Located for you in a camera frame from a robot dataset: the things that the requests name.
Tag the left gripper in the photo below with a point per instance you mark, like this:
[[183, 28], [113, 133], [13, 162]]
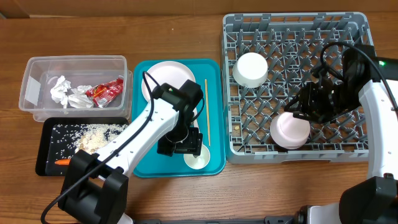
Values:
[[194, 145]]

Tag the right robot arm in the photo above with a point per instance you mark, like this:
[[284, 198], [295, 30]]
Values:
[[369, 82]]

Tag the pink bowl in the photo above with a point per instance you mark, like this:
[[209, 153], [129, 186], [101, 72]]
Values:
[[289, 132]]

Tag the black plastic tray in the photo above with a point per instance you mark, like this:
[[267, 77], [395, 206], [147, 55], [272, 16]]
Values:
[[45, 163]]

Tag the clear plastic bin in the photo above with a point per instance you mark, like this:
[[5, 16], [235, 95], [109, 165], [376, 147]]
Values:
[[41, 74]]

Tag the spilled rice and nuts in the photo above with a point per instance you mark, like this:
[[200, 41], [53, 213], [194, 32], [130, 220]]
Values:
[[67, 139]]

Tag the pink white plate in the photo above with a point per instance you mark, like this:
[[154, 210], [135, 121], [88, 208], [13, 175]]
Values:
[[171, 72]]

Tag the white bowl with nuts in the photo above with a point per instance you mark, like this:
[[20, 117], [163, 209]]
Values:
[[250, 70]]

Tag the orange carrot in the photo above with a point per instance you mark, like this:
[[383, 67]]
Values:
[[63, 162]]

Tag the wooden chopstick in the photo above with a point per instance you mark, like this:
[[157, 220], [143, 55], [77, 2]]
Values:
[[207, 112]]

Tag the small white round cup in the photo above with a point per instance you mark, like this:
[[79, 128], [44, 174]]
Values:
[[198, 162]]

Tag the teal plastic tray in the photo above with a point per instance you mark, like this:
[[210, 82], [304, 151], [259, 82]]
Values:
[[156, 165]]

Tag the grey dishwasher rack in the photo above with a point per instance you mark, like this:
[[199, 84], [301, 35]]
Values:
[[292, 45]]

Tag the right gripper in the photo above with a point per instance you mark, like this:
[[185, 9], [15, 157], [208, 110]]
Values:
[[312, 106]]

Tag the red snack wrapper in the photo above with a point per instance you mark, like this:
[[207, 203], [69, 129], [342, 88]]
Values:
[[103, 94]]

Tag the small white tissue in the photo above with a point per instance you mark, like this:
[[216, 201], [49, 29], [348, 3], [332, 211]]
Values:
[[59, 91]]

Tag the large white tissue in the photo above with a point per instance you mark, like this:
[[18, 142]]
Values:
[[79, 99]]

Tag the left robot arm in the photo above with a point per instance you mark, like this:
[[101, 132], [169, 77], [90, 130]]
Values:
[[95, 186]]

